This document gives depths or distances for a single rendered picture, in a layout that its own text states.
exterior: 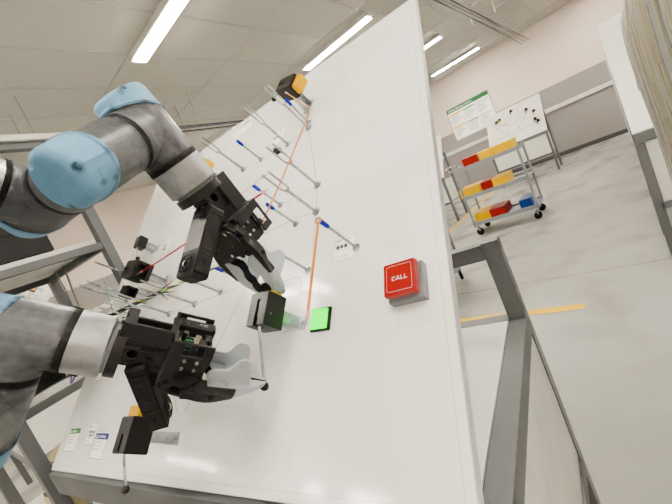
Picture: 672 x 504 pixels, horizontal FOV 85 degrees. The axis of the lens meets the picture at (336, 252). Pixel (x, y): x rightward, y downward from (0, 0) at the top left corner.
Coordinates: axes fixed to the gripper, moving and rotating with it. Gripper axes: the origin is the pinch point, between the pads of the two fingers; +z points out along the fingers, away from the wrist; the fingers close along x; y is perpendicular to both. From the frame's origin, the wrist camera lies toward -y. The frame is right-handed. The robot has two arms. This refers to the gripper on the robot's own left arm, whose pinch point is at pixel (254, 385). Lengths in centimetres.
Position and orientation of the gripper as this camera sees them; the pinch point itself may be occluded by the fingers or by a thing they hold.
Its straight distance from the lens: 60.0
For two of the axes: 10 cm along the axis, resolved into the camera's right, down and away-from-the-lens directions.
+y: 4.4, -8.7, -2.2
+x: -3.1, -3.7, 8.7
